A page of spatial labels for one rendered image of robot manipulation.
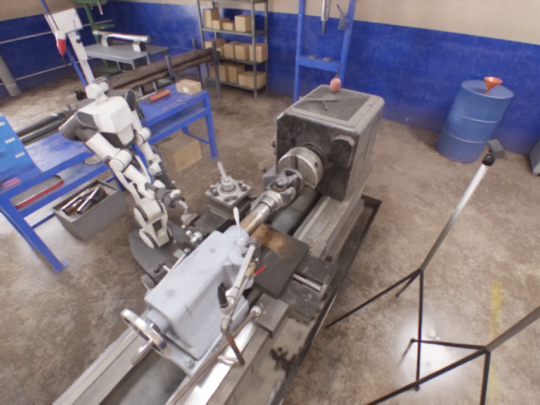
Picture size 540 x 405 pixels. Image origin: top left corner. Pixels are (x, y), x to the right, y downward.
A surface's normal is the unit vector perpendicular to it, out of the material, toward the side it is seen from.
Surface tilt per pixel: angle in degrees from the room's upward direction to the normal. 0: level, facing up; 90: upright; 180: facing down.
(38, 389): 0
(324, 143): 90
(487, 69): 90
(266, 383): 0
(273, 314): 0
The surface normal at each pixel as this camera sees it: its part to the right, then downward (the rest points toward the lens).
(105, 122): 0.58, 0.40
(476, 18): -0.53, 0.57
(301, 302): 0.00, -0.74
